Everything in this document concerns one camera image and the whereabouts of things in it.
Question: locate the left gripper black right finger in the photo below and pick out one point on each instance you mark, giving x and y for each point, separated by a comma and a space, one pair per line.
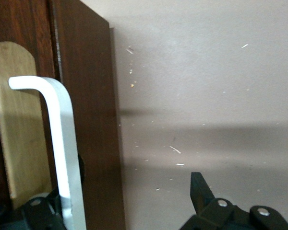
230, 218

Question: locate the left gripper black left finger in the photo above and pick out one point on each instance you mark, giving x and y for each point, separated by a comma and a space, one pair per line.
26, 215

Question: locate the wooden drawer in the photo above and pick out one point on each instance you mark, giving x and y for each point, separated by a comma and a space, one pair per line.
16, 107

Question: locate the dark brown wooden cabinet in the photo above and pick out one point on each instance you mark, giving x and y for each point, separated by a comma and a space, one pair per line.
93, 95

